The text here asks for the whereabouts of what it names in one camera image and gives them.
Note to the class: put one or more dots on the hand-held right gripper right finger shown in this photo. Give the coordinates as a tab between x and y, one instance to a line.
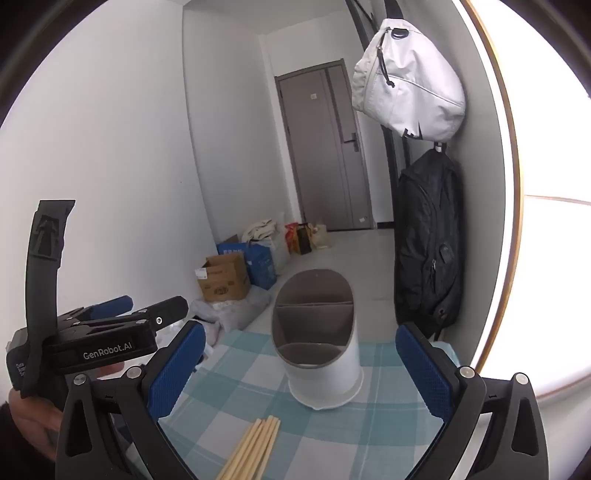
422	369

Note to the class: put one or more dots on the black backpack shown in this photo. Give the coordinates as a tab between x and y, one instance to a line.
425	240

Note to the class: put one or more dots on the grey plastic bags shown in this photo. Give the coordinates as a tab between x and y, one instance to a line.
240	309

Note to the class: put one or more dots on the person's left hand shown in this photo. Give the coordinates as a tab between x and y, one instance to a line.
32	417

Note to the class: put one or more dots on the person's left forearm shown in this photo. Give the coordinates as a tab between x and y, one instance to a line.
18	452

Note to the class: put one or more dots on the black yellow box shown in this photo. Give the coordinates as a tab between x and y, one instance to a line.
304	240

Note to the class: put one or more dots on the round gold-framed mirror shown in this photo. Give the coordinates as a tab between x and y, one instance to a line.
545	138

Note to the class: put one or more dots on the grey door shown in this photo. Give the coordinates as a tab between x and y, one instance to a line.
318	161

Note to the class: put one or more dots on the red snack bag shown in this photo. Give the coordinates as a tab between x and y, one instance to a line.
292	235

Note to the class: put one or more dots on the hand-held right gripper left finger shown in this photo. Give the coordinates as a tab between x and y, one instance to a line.
175	369

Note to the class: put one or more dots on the cream cloth bag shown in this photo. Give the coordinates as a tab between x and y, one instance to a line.
263	228

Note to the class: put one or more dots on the white grey utensil holder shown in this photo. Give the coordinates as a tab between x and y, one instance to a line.
323	374

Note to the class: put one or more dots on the white hanging bag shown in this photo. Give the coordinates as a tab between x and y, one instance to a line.
415	83

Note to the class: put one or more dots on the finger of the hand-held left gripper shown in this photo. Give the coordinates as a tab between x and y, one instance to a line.
115	304
171	308

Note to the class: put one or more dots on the blue cardboard box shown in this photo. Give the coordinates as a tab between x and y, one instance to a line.
263	267

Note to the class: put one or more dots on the teal checkered tablecloth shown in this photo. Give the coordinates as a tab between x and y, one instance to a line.
378	415

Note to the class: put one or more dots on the brown cardboard box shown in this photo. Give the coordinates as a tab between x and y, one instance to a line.
226	281

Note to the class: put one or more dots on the clear plastic bag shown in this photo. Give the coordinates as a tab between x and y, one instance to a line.
281	244

